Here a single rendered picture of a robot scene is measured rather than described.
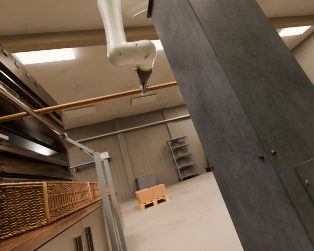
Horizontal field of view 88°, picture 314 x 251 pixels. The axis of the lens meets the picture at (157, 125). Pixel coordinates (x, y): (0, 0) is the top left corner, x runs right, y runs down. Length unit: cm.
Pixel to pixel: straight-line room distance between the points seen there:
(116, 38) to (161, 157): 837
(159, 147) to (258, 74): 877
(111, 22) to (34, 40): 385
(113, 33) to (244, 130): 72
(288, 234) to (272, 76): 29
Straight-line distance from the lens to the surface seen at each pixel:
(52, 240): 65
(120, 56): 81
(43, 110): 121
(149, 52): 83
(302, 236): 37
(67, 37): 460
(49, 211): 79
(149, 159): 887
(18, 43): 475
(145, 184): 711
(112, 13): 97
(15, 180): 161
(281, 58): 48
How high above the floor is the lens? 62
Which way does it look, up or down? 16 degrees up
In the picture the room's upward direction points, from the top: 18 degrees counter-clockwise
